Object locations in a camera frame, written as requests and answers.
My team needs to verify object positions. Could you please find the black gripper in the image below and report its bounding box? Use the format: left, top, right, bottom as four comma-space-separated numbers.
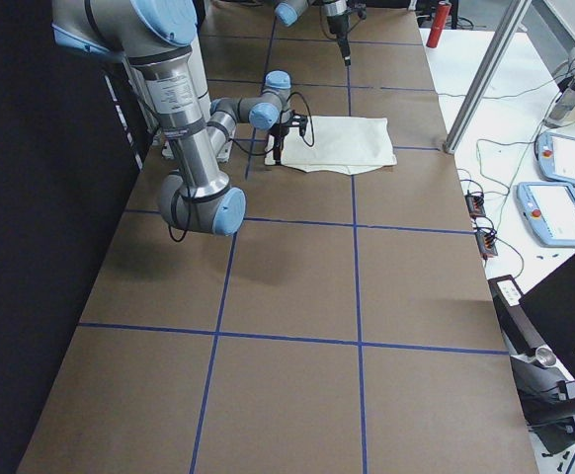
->
272, 118, 291, 165
327, 14, 351, 66

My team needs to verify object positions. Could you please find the cream cat print shirt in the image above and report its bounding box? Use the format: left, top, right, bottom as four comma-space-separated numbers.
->
265, 116, 397, 175

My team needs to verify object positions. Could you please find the red bottle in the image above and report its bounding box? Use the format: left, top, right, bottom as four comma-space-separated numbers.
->
426, 0, 452, 48

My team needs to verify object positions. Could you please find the orange connector block one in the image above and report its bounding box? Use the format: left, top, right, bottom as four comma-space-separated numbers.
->
464, 193, 486, 219

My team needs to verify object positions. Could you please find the orange connector block two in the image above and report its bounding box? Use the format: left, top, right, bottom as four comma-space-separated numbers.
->
474, 227, 498, 261

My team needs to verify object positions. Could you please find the far teach pendant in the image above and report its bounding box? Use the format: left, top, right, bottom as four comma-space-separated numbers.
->
534, 131, 575, 187

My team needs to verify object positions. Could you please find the teach pendant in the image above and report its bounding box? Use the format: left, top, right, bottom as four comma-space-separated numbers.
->
534, 131, 575, 187
516, 182, 575, 248

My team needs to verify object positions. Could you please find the near teach pendant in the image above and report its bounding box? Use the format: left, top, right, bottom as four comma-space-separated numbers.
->
516, 182, 575, 248

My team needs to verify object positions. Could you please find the black monitor with stand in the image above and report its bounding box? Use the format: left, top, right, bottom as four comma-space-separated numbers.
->
488, 254, 575, 454

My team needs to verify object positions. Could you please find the white camera mast with base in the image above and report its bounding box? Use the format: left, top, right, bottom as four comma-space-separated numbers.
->
161, 37, 231, 163

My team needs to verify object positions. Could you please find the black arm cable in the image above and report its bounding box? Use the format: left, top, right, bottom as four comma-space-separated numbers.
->
166, 91, 316, 243

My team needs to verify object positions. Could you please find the aluminium frame post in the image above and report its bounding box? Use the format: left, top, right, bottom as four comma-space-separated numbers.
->
443, 0, 532, 154

